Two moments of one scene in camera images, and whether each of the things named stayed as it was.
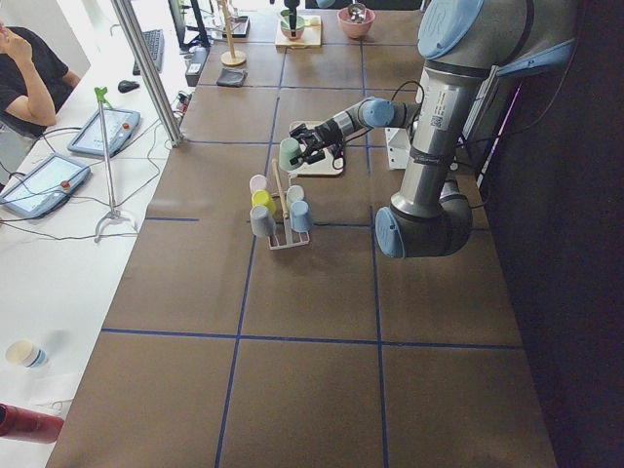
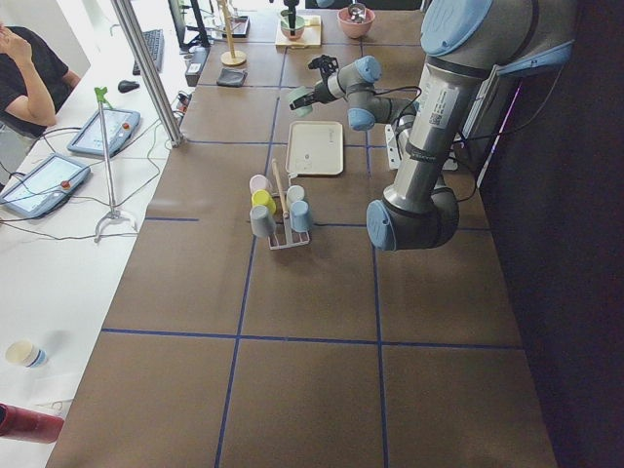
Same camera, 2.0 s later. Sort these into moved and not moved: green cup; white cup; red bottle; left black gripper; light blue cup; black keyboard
Moved: green cup; left black gripper
Not moved: black keyboard; red bottle; light blue cup; white cup
